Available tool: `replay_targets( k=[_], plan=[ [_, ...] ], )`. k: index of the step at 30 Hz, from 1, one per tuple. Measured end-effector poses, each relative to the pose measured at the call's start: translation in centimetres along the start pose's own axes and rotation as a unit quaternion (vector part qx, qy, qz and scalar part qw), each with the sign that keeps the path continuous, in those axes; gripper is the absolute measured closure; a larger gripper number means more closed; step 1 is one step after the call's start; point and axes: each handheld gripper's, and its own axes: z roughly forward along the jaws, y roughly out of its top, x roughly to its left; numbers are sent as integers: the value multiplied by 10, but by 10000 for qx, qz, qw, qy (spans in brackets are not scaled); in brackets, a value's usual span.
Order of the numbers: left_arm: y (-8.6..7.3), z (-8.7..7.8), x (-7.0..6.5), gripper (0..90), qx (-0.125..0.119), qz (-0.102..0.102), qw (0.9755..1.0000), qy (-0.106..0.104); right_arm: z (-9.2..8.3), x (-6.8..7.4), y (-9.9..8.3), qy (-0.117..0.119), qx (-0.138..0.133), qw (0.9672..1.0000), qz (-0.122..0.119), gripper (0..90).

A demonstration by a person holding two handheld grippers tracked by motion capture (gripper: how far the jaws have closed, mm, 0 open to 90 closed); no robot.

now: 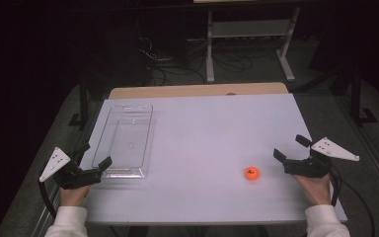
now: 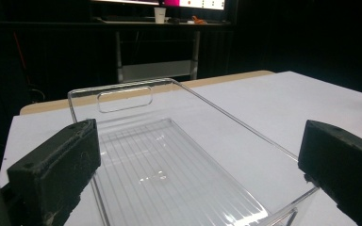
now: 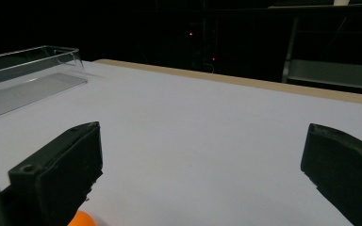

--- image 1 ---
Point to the orange ball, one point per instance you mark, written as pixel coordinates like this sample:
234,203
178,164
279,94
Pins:
252,173

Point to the wooden table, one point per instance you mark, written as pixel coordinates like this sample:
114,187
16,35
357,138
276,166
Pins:
194,89

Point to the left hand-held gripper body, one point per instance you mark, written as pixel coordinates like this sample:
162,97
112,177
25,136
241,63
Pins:
74,176

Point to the white metal stand frame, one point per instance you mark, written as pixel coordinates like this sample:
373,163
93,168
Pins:
250,29

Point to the black metal stand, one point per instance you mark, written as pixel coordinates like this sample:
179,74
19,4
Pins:
356,98
84,98

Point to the clear plastic tray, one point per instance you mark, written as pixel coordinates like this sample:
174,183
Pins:
128,141

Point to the person's left hand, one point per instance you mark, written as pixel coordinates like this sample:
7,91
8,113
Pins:
74,196

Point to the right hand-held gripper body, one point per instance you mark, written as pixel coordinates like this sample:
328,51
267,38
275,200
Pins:
306,167

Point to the person's right hand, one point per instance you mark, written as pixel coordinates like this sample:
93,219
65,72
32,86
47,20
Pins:
317,191

